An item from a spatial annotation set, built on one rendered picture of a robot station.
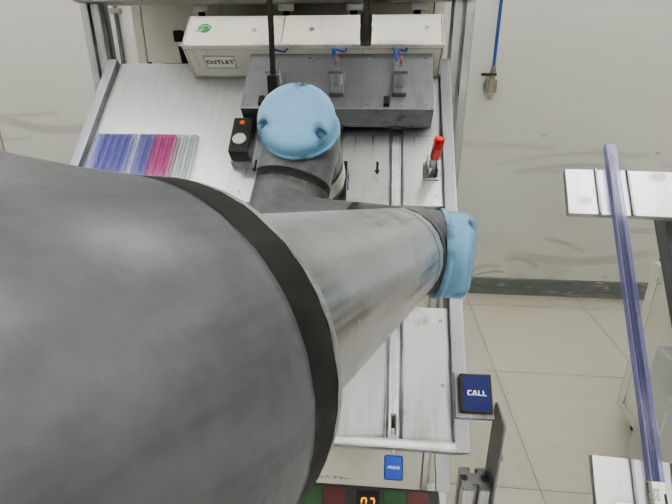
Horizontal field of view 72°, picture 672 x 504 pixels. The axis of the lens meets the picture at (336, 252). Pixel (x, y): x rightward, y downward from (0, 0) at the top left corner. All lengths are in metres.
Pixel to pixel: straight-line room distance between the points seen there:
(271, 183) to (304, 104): 0.08
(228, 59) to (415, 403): 0.71
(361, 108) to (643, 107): 2.06
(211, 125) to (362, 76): 0.30
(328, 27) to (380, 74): 0.14
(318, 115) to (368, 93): 0.44
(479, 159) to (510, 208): 0.32
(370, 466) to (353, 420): 0.48
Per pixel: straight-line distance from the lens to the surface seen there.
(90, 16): 1.17
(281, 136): 0.43
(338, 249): 0.16
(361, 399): 0.69
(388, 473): 0.67
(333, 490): 0.70
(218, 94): 1.00
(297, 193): 0.43
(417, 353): 0.71
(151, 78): 1.09
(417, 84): 0.89
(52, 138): 3.05
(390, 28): 0.96
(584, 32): 2.63
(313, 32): 0.96
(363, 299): 0.16
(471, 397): 0.66
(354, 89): 0.88
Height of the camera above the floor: 1.19
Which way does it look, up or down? 21 degrees down
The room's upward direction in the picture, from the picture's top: straight up
